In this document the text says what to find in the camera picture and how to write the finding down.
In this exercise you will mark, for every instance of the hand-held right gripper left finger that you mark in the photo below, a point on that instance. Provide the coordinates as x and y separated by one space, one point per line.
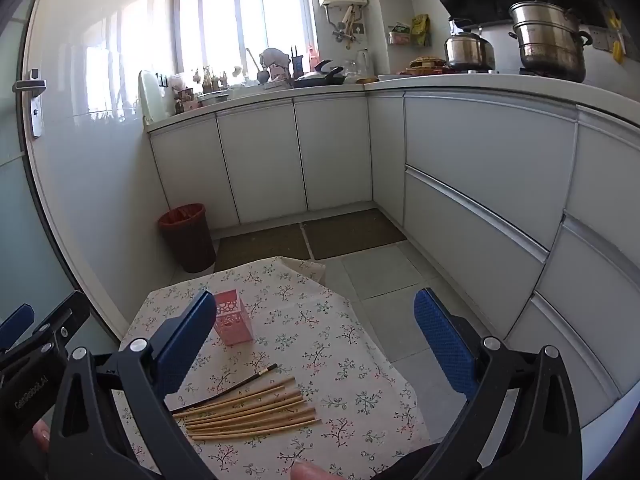
187 345

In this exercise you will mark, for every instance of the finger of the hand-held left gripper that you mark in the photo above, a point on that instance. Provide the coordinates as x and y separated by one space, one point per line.
17 322
65 317

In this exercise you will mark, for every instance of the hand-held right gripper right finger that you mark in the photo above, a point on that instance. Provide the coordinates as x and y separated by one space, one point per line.
445 345

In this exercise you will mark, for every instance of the pink perforated utensil holder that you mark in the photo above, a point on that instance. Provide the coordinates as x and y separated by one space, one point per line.
235 327

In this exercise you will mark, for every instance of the black chopstick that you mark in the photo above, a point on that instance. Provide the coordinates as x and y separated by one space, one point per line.
240 384

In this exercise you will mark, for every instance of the bunch of wooden chopsticks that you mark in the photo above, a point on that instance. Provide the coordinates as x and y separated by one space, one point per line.
250 412

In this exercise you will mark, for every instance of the person's left hand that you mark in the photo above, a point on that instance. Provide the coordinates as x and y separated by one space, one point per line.
41 432

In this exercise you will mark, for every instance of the person's right hand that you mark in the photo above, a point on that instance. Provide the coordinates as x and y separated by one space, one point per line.
312 471

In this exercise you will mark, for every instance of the brown trash bin red liner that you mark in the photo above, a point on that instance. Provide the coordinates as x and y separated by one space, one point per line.
192 245

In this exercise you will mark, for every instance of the frosted glass sliding door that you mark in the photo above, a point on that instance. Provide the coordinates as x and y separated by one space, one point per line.
15 210

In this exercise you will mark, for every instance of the olive floor mat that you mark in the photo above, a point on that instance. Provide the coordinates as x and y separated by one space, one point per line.
260 250
350 235

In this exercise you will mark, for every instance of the floral tablecloth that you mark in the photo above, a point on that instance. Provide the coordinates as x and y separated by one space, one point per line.
325 350

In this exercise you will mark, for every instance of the person's dark clothing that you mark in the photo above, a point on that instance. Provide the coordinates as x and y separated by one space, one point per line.
410 465

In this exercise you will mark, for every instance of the white base cabinet with drawers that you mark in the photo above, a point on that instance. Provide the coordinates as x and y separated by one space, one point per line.
490 170

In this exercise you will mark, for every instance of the white base cabinet with doors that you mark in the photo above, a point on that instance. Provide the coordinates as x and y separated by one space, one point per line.
260 160

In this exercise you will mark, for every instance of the pale cutting board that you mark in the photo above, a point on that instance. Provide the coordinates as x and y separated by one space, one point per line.
150 97

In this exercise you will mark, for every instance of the metal basin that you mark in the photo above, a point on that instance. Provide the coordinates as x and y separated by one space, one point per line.
214 99

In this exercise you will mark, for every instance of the group of small jars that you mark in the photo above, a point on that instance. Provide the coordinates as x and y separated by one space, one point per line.
187 95

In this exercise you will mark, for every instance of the woven basket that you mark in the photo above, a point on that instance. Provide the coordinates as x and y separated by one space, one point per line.
425 65

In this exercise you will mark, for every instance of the steel kettle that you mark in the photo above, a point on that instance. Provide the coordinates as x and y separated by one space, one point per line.
467 52

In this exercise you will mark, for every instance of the white jug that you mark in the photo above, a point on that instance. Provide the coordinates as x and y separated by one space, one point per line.
365 62

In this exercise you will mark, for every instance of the black frying pan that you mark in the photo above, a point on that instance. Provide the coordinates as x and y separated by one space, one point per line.
315 80

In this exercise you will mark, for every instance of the dark knife block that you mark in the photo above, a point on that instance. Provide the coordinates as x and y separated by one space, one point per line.
298 65

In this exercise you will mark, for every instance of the red bottle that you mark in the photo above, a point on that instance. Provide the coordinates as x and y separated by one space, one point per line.
314 60

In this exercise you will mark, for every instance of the yellow packet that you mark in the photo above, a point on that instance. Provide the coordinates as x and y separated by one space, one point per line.
421 30

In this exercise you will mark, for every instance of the steel steamer pot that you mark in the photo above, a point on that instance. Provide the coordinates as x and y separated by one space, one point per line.
550 45

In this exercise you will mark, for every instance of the kitchen window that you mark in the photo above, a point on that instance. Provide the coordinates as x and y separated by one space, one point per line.
225 20

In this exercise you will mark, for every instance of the yellow hanging tool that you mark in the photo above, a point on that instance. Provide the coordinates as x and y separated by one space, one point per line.
617 42

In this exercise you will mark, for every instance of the wall rack with packets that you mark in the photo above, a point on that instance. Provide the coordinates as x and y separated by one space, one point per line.
399 36

